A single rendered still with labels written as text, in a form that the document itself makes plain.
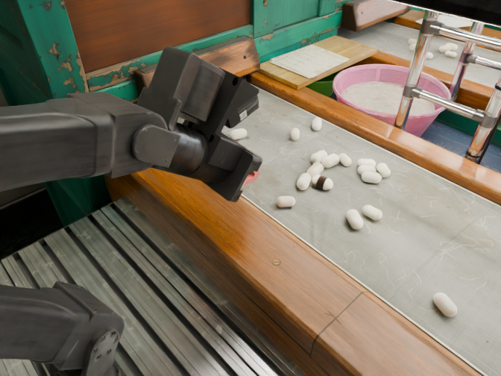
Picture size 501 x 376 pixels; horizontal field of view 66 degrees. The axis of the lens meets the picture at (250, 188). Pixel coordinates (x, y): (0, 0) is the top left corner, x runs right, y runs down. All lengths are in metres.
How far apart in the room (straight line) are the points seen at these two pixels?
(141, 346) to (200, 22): 0.65
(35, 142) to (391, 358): 0.41
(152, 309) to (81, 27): 0.50
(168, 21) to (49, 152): 0.59
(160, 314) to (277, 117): 0.49
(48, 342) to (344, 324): 0.31
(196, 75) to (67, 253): 0.43
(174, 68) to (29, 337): 0.28
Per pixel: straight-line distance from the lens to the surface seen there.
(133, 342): 0.60
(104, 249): 0.72
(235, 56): 0.93
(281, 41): 1.10
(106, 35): 0.81
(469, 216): 0.72
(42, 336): 0.42
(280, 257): 0.54
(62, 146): 0.33
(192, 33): 0.91
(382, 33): 1.43
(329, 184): 0.67
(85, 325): 0.44
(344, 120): 0.85
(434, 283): 0.60
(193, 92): 0.42
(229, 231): 0.57
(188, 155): 0.43
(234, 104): 0.46
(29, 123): 0.32
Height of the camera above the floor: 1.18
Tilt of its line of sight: 41 degrees down
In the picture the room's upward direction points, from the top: straight up
